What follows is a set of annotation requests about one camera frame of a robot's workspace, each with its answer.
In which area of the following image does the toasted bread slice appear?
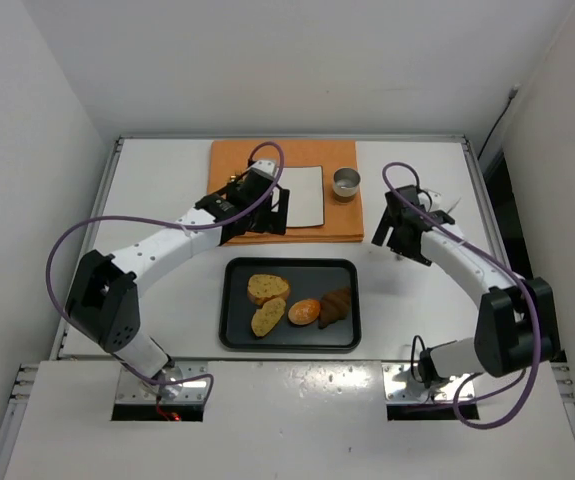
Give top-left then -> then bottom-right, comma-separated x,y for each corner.
251,298 -> 286,338
247,274 -> 291,306

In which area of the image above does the dark chocolate croissant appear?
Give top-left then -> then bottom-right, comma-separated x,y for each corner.
318,287 -> 352,329

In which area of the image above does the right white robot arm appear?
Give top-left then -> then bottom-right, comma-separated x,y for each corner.
372,185 -> 561,388

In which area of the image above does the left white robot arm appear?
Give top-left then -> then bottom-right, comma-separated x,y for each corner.
65,160 -> 285,389

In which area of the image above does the white square plate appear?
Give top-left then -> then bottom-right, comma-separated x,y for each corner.
279,165 -> 324,228

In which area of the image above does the orange cloth placemat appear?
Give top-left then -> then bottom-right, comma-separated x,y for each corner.
207,138 -> 364,245

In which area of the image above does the black serving tray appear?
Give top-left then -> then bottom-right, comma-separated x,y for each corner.
218,257 -> 362,353

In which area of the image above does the small metal cup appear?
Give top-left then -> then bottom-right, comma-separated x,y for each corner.
332,167 -> 361,203

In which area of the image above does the round glazed bun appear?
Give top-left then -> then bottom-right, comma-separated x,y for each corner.
288,299 -> 321,326

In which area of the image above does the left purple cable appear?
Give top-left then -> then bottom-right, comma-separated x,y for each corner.
46,141 -> 285,396

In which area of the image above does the purple cable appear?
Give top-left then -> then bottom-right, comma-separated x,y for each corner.
46,141 -> 285,396
381,161 -> 543,431

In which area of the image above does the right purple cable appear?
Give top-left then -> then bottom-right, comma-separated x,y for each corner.
381,161 -> 543,431

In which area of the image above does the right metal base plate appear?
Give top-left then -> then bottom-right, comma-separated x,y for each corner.
381,362 -> 468,406

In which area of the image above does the metal base plate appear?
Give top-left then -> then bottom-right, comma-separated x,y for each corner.
115,361 -> 211,406
381,362 -> 468,406

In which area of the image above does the black wall cable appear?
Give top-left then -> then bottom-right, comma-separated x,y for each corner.
478,89 -> 517,159

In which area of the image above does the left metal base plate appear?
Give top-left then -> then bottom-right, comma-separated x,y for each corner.
115,361 -> 211,406

